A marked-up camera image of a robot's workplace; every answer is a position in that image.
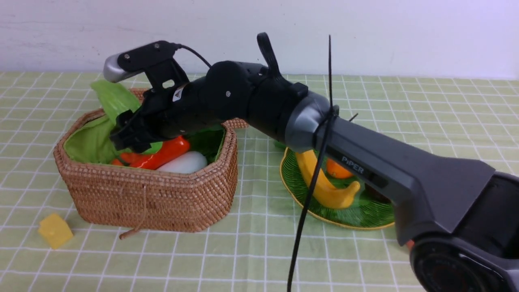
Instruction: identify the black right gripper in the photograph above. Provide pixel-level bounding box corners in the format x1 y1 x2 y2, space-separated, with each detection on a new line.
109 79 211 153

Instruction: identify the orange toy pumpkin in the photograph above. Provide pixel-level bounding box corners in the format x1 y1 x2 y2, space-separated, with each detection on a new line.
110 152 142 167

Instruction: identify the light green toy gourd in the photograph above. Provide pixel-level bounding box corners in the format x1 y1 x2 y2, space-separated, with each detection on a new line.
90 79 141 153

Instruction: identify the red toy carrot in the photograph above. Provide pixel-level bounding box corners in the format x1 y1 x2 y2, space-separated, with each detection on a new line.
130 126 224 170

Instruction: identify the white toy radish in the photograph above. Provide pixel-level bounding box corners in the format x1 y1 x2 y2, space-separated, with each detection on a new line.
157 151 208 174

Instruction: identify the yellow toy banana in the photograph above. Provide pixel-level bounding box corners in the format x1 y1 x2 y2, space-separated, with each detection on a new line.
295 150 361 209

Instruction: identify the orange toy mango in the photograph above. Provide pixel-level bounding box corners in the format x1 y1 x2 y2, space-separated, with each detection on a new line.
326 159 354 179

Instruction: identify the purple toy mangosteen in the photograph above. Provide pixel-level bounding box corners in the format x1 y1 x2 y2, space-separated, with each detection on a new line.
365 184 391 204

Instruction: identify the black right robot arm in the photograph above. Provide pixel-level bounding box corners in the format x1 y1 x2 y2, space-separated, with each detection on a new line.
103 32 519 292

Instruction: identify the woven rattan basket green lining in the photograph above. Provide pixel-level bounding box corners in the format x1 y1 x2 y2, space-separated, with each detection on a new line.
54 107 238 233

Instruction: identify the woven rattan basket lid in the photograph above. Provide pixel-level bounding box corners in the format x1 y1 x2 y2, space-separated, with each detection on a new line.
130 87 250 130

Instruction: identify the yellow foam cube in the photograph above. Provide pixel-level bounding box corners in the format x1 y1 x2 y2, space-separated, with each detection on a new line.
38 213 74 249

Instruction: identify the green checkered tablecloth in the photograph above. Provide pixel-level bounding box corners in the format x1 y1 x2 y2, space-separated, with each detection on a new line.
0 72 519 292

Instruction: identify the green foam cube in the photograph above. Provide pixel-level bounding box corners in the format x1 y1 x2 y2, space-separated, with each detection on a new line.
274 140 286 149

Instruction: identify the green glass leaf plate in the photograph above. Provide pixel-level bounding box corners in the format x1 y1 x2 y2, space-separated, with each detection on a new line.
279 148 395 230

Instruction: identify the pink foam cube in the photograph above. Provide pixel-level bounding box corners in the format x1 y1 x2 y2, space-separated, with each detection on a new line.
405 240 414 251

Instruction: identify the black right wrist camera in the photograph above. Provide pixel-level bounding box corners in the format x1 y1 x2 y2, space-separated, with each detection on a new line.
103 41 189 91

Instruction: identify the black cable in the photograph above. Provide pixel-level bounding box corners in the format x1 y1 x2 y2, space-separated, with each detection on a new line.
174 34 359 292

